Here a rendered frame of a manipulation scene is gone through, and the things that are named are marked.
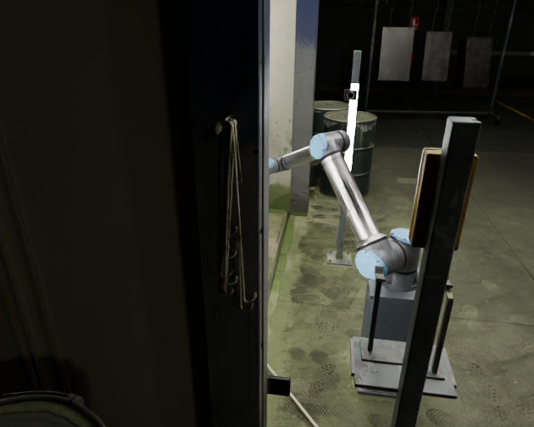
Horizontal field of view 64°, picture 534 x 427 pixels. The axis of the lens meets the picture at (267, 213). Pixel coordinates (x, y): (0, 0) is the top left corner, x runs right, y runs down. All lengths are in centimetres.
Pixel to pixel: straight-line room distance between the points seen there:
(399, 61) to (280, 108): 503
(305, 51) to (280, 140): 82
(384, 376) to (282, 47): 305
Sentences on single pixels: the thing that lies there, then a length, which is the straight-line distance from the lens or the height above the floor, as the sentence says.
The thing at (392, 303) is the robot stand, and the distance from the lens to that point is 217.
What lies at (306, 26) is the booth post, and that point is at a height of 177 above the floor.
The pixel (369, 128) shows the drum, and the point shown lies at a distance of 461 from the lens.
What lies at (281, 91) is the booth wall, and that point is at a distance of 400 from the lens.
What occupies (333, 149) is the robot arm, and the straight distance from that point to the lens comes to 206.
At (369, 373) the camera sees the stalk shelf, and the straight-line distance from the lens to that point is 152.
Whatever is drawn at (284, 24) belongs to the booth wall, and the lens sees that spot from 396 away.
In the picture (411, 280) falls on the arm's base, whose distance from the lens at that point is 219.
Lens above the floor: 184
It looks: 25 degrees down
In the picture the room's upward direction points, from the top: straight up
